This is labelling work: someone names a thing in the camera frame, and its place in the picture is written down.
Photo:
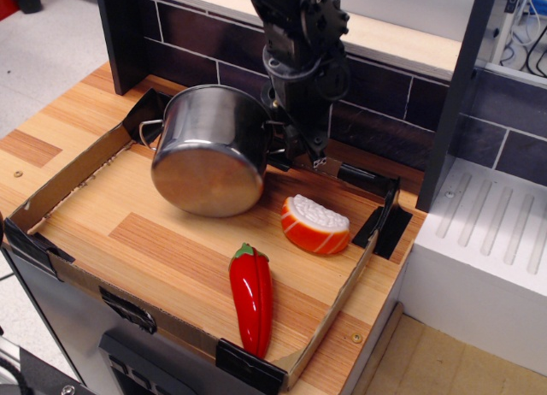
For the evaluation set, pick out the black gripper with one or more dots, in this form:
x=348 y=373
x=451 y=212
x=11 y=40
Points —
x=307 y=66

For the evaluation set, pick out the stainless steel pot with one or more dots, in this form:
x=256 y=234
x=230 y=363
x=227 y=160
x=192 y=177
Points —
x=212 y=153

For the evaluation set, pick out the cardboard fence with black tape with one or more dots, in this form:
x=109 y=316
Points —
x=136 y=292

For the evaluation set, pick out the toy salmon sushi piece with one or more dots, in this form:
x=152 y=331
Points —
x=313 y=227

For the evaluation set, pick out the red toy chili pepper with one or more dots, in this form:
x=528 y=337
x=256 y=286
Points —
x=253 y=296

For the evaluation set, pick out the wooden shelf board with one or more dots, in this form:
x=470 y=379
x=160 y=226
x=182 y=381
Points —
x=377 y=41

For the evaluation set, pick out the white dish drainer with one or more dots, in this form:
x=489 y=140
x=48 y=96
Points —
x=491 y=221

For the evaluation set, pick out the dark grey vertical post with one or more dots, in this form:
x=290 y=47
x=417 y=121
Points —
x=440 y=161

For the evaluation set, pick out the dark left vertical post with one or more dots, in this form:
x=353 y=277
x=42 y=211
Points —
x=123 y=33

